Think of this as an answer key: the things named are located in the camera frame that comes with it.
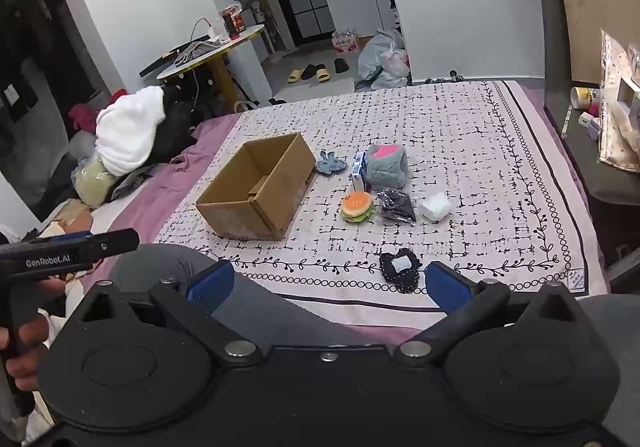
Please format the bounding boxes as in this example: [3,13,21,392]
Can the yellow slipper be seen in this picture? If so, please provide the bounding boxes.
[288,69,303,84]
[316,68,331,83]

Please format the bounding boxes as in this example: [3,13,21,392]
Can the white patterned bed cover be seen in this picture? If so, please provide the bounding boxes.
[156,81,608,328]

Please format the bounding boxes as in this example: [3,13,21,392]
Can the person's left hand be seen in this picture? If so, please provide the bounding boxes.
[4,313,49,392]

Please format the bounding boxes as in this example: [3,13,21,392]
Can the white kitchen cabinet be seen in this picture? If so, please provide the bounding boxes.
[326,0,395,38]

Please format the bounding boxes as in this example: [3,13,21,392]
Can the brown cardboard box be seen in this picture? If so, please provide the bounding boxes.
[196,133,316,241]

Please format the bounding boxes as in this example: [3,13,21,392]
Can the black clothes pile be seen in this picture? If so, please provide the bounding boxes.
[144,85,195,166]

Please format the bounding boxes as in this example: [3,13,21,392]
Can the white plastic bags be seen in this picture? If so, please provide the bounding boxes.
[356,29,411,91]

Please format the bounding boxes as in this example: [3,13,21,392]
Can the white yellow cup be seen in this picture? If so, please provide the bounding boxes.
[570,86,600,110]

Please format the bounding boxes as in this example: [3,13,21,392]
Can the purple bed sheet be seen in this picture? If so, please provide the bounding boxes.
[81,115,240,292]

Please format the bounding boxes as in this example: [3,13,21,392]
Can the round yellow-edged side table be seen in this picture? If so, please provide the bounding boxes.
[156,24,265,110]

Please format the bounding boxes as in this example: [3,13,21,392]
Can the white fluffy garment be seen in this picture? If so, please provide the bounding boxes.
[96,85,165,176]

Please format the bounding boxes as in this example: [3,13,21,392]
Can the grey plush with pink patch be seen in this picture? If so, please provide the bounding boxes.
[366,144,409,189]

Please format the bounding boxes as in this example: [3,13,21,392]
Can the blue denim bunny toy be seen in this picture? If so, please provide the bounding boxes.
[314,150,347,176]

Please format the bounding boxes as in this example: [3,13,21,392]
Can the red white bottle pack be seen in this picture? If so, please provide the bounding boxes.
[332,30,359,55]

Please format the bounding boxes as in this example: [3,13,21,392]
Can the plush hamburger toy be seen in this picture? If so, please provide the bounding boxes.
[341,192,374,223]

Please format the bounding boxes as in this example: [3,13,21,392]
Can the blue white tissue pack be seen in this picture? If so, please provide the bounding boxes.
[349,152,371,193]

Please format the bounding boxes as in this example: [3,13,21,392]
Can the patterned gift bag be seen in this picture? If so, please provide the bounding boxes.
[599,30,639,174]

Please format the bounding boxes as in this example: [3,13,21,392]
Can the dark grey cabinet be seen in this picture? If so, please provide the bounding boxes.
[537,0,640,208]

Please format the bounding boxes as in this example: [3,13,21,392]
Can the red snack box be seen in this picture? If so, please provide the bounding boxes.
[220,2,245,40]

